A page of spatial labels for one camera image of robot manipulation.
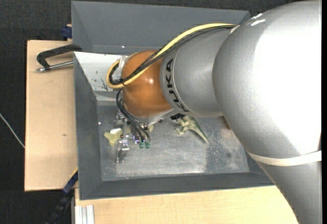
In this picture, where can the black cylinder on white bracket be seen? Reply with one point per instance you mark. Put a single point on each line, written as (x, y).
(176, 117)

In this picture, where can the grey metal bin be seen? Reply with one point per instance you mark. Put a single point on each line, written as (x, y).
(163, 161)

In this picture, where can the green toy dinosaur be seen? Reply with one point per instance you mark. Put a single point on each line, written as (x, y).
(190, 127)

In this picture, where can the pale yellow toy animal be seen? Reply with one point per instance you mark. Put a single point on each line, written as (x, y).
(112, 136)

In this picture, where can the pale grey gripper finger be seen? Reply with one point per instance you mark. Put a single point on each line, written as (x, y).
(119, 152)
(125, 145)

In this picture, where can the pale flat board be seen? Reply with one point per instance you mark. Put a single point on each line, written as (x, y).
(49, 115)

